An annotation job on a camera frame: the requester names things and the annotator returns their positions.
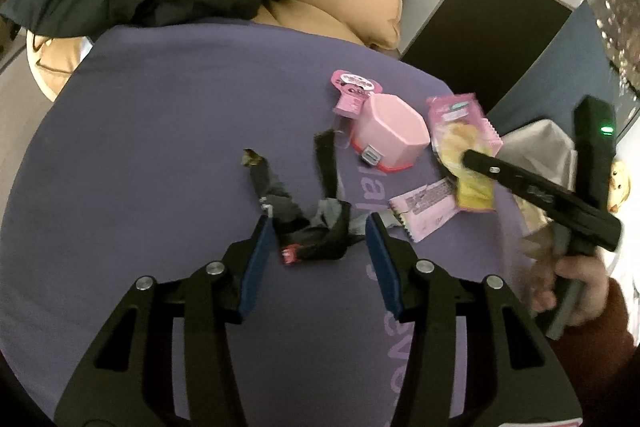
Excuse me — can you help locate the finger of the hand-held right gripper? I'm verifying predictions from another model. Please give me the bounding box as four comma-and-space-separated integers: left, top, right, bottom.
461, 149, 622, 254

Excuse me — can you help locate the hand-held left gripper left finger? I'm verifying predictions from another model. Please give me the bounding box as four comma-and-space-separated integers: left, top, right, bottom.
54, 214, 278, 427

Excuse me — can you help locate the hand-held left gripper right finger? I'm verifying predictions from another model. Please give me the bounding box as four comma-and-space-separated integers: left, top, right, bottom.
365, 213, 583, 427

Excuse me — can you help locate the black torn wrapper strip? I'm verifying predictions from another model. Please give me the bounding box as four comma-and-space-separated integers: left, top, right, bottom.
241, 148, 301, 233

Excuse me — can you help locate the person's right forearm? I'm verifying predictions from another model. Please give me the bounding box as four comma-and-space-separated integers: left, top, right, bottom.
545, 279, 640, 427

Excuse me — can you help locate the person's right hand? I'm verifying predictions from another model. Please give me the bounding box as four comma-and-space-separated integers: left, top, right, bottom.
529, 252, 612, 329

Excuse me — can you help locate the light grey cloth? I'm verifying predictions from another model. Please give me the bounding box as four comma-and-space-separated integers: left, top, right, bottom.
499, 118, 578, 253

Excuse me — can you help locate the yellow toy figure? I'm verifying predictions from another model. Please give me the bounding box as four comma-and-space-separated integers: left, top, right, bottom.
606, 159, 632, 214

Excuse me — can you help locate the pale pink wrapper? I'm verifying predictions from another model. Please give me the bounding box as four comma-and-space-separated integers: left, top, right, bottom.
389, 178, 460, 243

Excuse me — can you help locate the pink yellow snack packet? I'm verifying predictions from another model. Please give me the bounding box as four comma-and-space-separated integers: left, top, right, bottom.
426, 93, 502, 212

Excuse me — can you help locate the blue fabric backdrop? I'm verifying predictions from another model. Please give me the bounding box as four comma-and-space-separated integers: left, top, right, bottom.
486, 4, 623, 142

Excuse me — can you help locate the pink tub with red rim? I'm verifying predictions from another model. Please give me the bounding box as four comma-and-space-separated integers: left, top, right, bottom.
349, 93, 432, 172

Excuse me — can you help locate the purple table mat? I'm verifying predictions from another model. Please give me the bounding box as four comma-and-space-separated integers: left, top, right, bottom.
0, 18, 556, 427

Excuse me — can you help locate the black panel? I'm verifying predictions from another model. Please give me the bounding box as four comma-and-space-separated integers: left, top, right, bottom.
400, 0, 577, 108

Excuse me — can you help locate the pink cartoon packet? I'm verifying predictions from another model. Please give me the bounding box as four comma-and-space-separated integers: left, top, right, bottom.
329, 69, 387, 118

